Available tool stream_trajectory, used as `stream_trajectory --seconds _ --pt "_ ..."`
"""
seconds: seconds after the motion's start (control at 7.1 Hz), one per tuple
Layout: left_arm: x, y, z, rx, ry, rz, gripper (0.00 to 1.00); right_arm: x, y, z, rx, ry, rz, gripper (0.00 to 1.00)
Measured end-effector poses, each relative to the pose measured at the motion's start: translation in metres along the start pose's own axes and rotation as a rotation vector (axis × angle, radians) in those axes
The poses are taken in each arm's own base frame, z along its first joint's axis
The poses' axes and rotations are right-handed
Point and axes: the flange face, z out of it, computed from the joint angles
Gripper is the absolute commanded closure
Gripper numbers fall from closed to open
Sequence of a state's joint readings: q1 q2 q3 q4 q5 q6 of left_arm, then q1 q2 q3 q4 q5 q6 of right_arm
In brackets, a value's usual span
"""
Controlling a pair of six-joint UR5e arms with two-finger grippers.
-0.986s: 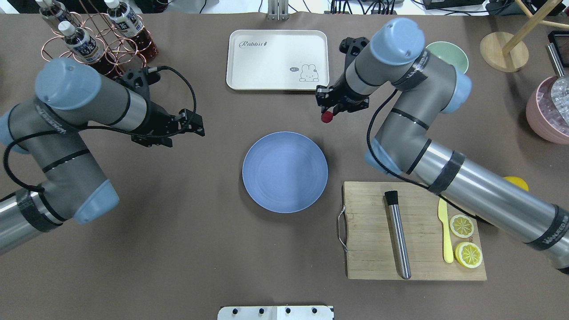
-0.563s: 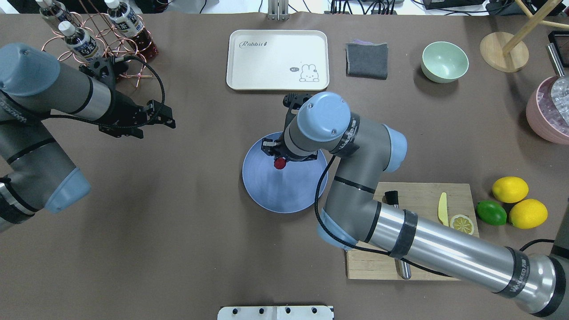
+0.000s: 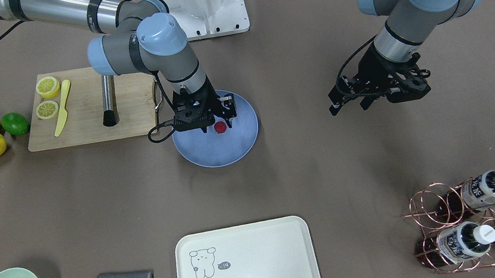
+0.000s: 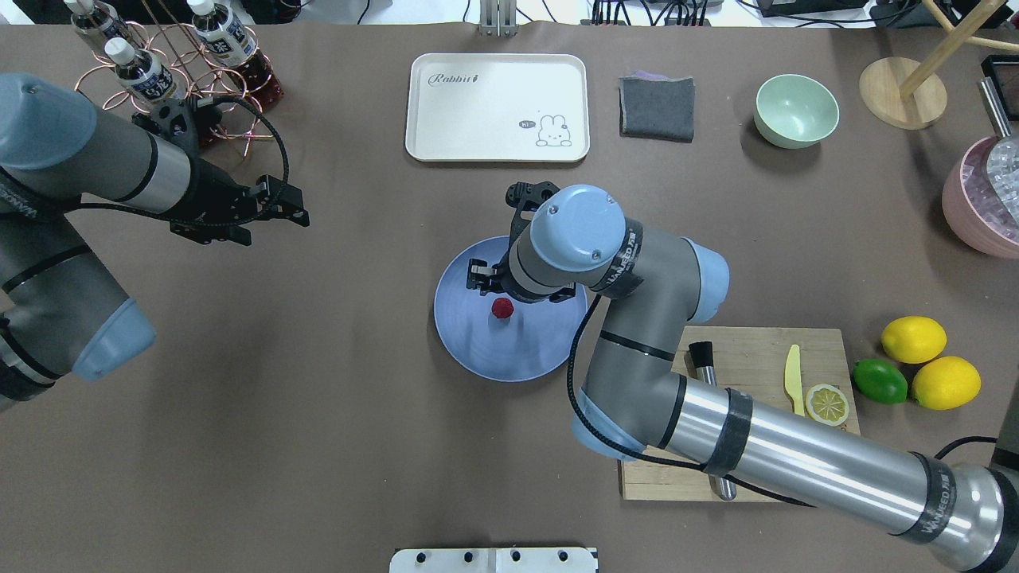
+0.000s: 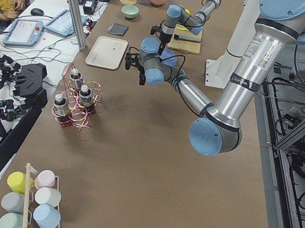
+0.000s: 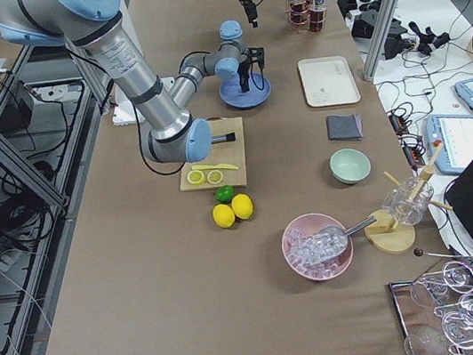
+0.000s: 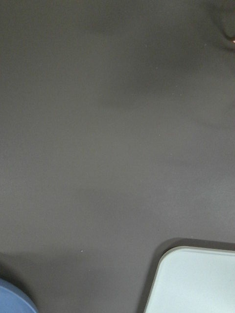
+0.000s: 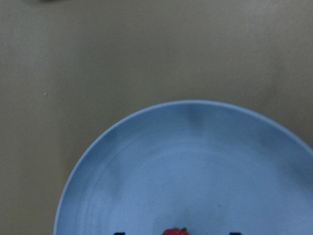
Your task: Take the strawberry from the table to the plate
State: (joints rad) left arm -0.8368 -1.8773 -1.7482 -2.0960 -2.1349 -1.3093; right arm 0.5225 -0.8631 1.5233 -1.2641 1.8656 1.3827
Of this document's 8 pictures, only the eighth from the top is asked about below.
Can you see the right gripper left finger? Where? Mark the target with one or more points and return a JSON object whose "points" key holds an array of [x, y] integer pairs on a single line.
{"points": [[119, 233]]}

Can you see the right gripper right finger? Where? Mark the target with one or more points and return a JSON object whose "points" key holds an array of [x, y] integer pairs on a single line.
{"points": [[235, 233]]}

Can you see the blue round plate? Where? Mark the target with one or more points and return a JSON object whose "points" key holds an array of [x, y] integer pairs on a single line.
{"points": [[209, 167]]}

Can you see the red strawberry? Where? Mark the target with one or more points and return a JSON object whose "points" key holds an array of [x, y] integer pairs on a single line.
{"points": [[176, 231]]}

